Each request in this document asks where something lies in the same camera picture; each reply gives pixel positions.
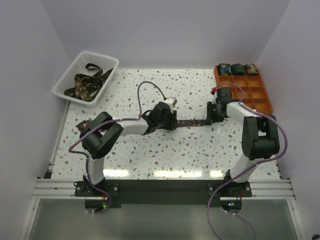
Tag navy floral paisley tie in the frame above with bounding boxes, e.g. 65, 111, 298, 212
76, 119, 212, 132

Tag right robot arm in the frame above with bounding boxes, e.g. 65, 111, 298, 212
206, 87, 280, 197

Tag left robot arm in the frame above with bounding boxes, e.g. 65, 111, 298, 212
80, 97, 178, 196

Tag orange wooden compartment tray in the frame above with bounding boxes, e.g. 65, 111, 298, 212
214, 65, 273, 115

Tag rolled blue yellow floral tie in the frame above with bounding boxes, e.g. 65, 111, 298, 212
217, 63, 232, 76

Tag rolled dark green tie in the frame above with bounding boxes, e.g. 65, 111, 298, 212
231, 63, 246, 76

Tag rolled multicolour floral tie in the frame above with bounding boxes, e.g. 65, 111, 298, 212
243, 63, 259, 76

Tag dark tie in basket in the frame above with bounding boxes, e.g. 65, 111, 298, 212
85, 63, 113, 80

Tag brown floral tie in basket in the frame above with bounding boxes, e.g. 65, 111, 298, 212
64, 73, 106, 102

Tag white plastic basket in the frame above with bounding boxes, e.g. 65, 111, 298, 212
52, 51, 119, 108

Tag black mounting base plate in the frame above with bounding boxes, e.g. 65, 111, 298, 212
73, 179, 252, 212

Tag aluminium extrusion rail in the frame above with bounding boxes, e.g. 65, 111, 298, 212
31, 162, 295, 200

